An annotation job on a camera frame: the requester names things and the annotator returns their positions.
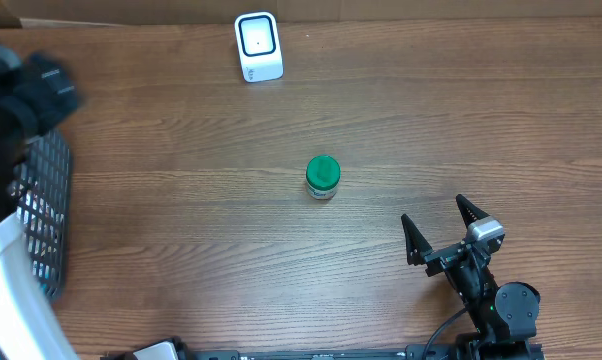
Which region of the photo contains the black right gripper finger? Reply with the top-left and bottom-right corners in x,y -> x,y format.
401,214 -> 432,265
455,194 -> 489,228

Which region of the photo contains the green lid jar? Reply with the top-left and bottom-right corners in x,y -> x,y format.
305,155 -> 341,200

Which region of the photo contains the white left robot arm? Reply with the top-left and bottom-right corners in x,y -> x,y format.
0,45 -> 82,359

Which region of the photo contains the white barcode scanner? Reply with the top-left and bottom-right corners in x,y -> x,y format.
234,11 -> 284,83

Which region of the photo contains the dark grey plastic basket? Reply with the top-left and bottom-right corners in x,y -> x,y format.
0,39 -> 73,303

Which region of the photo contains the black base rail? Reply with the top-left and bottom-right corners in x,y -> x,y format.
100,337 -> 547,360

